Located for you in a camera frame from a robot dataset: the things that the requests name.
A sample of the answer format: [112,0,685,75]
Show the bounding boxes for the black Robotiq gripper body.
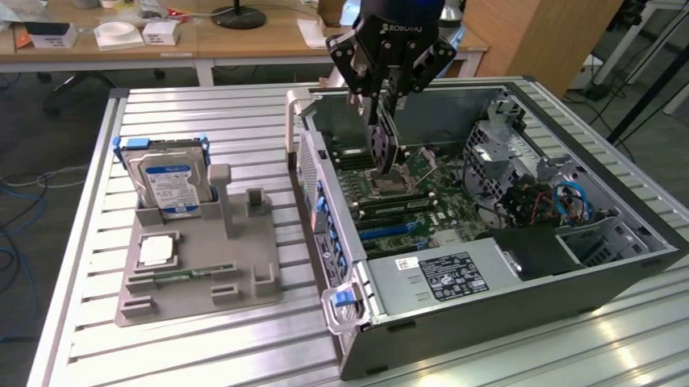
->
[352,0,447,70]

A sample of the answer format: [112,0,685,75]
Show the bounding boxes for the graphics card with black fan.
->
[367,90,403,177]

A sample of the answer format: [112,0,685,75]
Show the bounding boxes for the white flat booklet box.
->
[296,19,341,51]

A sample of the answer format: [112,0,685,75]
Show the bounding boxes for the cardboard box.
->
[315,0,363,29]

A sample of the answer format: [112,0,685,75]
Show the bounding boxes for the wooden desk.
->
[0,0,491,88]

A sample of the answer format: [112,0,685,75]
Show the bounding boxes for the wooden cabinet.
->
[460,0,628,98]

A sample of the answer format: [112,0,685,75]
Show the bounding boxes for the black round lamp base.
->
[209,0,268,31]

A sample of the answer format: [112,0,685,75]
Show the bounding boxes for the metal disk bay cage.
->
[460,98,540,195]

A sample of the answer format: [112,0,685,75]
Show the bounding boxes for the metal socket cover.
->
[400,145,440,191]

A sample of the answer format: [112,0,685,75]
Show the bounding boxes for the CPU socket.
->
[364,169,416,195]

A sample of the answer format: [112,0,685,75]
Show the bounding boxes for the green motherboard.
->
[321,136,496,261]

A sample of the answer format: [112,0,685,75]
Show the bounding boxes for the small white labelled box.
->
[141,19,181,47]

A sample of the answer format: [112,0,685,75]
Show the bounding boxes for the black stand pole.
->
[604,0,689,144]

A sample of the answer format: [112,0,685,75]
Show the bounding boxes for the white box with round bowl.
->
[92,21,146,52]

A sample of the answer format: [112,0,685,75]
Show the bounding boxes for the hard disk in blue caddy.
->
[110,132,216,221]

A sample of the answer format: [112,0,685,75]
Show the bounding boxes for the black office chair base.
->
[36,71,117,118]

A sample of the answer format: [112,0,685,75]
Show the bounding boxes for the white box with dark lid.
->
[26,22,80,50]

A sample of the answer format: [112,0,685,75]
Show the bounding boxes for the grey power supply unit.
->
[364,237,524,318]

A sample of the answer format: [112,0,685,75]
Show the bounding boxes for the silver CPU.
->
[136,236,176,268]

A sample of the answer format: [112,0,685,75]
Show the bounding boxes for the green RAM stick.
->
[129,264,236,284]

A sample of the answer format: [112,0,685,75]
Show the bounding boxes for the grey case latch blue tab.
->
[320,281,372,334]

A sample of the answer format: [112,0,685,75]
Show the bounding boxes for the grey parts rack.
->
[113,163,285,329]

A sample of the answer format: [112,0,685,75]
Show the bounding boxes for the open black PC case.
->
[283,77,689,382]

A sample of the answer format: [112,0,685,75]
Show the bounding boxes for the red wire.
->
[530,192,556,227]

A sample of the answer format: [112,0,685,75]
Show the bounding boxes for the blue wire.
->
[552,181,594,225]

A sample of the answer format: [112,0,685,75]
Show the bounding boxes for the blue floor cables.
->
[0,175,50,344]

